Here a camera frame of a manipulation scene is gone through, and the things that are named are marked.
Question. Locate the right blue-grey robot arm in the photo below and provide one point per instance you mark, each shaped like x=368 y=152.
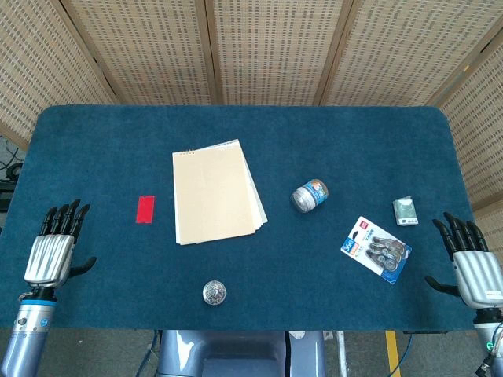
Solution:
x=491 y=341

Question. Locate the blue-grey robot torso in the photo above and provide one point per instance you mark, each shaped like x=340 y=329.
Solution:
x=236 y=353

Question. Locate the clear jar with blue label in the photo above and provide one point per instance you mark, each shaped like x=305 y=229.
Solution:
x=308 y=196

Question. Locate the blue carpet table mat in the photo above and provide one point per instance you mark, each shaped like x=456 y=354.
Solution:
x=275 y=137

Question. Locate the shiny silver ball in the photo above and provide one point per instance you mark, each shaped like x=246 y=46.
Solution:
x=214 y=292

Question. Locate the small green white box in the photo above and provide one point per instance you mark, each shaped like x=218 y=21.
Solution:
x=405 y=212

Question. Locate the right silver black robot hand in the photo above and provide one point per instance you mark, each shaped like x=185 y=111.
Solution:
x=477 y=275

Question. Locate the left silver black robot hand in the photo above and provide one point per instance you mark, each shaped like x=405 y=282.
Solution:
x=49 y=259

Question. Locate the correction tape blister pack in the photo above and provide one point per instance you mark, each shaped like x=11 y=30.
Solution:
x=373 y=249

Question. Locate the woven bamboo screen panel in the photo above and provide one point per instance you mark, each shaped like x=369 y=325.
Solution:
x=39 y=70
x=275 y=51
x=149 y=51
x=404 y=51
x=483 y=129

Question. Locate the beige paper notepad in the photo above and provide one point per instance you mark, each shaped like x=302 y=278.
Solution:
x=214 y=196

